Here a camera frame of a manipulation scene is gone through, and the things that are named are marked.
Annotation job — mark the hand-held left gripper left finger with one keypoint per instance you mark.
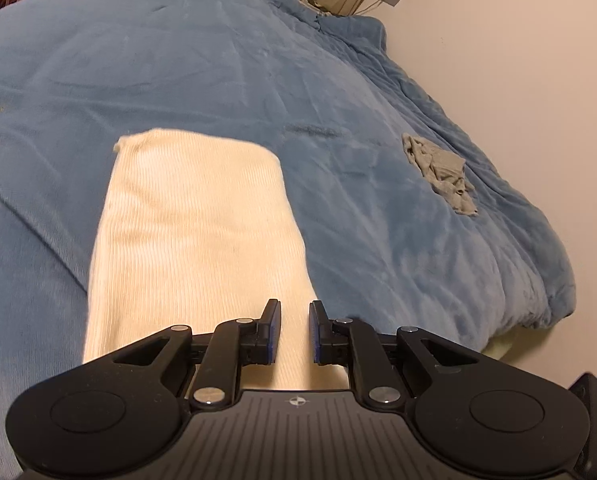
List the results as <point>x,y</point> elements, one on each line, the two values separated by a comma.
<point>274,332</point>

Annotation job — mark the grey crumpled cloth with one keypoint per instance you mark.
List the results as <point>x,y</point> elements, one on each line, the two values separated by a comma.
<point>443,170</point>

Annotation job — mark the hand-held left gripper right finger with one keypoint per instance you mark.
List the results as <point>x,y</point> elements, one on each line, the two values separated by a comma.
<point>314,332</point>

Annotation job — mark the cream bed mattress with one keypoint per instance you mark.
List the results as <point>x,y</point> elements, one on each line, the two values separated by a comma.
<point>505,344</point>

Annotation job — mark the cream knit sweater vest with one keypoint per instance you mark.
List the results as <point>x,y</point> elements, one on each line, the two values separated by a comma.
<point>193,240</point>

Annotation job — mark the blue fleece blanket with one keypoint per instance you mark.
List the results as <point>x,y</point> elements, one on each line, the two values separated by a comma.
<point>353,110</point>

